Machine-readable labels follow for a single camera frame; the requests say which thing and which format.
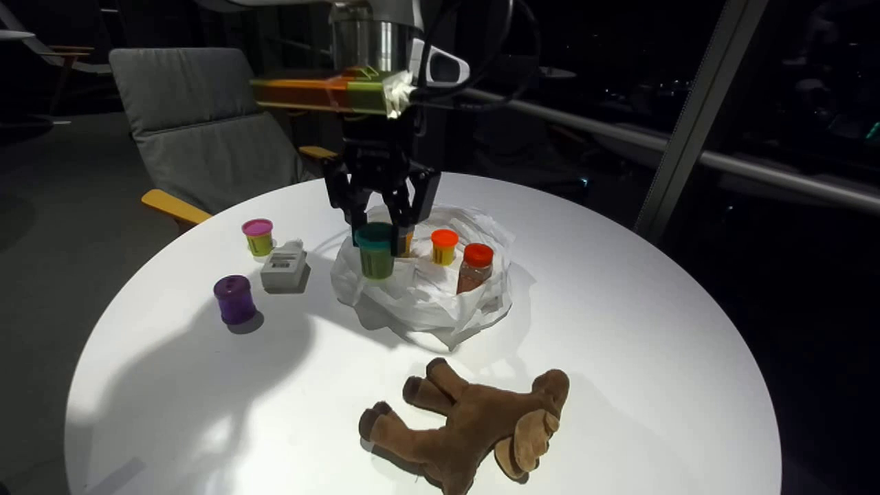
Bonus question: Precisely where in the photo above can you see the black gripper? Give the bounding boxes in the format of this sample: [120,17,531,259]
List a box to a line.
[319,113,443,233]

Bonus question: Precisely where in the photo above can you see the teal lid dough can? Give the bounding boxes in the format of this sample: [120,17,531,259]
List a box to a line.
[352,219,399,281]

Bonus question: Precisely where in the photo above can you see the orange lid dough can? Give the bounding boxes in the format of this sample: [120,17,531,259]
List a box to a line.
[429,225,461,269]

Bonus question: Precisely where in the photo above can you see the pink lid dough can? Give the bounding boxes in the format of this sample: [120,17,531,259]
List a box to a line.
[238,214,277,262]

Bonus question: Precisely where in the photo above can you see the purple plastic cup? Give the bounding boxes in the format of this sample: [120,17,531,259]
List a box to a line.
[212,273,263,336]

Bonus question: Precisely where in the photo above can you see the white plastic bag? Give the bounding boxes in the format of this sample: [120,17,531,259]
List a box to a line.
[328,204,539,353]

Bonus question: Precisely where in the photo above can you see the red cap spice bottle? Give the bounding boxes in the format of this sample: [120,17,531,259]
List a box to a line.
[454,238,498,296]

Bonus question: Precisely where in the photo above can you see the small white square bottle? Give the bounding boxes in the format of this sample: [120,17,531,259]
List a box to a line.
[258,236,313,296]

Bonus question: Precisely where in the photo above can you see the grey chair wooden armrests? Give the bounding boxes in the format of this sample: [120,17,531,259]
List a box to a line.
[104,45,369,227]

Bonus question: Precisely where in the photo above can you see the brown plush moose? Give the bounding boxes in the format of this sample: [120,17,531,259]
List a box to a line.
[354,355,574,495]

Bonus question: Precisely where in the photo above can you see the grey metal window railing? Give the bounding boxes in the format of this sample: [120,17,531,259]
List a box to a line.
[456,82,880,214]

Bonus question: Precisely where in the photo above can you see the grey window pillar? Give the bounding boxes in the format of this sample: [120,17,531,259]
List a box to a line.
[632,0,773,247]

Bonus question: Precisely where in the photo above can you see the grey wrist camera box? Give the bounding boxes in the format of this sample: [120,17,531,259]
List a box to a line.
[410,35,476,97]

